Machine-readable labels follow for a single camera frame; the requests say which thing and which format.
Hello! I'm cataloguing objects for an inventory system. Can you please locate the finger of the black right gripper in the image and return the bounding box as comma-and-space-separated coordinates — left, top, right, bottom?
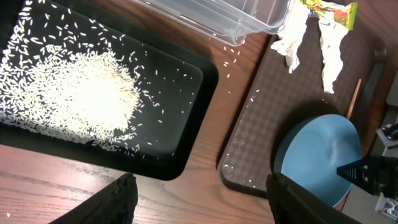
336, 156, 397, 195

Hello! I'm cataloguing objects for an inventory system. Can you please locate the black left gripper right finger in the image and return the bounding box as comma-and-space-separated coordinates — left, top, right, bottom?
266, 172, 357, 224

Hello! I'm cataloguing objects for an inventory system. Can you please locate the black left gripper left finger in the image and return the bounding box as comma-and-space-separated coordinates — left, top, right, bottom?
50, 173, 138, 224

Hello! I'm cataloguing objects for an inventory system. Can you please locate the dark blue plate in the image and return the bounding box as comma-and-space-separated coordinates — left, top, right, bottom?
273, 114, 362, 207

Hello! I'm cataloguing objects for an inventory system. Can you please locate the wooden chopstick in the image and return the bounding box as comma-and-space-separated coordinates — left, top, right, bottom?
346, 78, 362, 119

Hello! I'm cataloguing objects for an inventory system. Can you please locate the white rice pile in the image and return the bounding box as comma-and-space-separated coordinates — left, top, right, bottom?
1, 1, 160, 156

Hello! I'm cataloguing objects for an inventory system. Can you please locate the white napkin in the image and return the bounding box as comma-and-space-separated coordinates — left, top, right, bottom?
318, 19, 348, 94
271, 1, 310, 74

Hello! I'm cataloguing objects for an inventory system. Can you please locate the yellow green snack wrapper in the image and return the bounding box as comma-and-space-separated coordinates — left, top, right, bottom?
300, 0, 358, 30

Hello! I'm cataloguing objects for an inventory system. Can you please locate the grey dishwasher rack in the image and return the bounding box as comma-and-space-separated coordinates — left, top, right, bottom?
342, 78, 397, 223

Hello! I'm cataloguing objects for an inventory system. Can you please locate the dark brown serving tray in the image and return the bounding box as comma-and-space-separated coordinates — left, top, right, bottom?
218, 18, 387, 198

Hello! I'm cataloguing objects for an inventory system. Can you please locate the black plastic bin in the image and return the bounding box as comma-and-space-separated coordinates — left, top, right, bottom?
1, 1, 219, 180

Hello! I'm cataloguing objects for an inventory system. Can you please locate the clear plastic bin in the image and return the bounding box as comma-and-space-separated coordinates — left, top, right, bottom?
134, 0, 295, 47

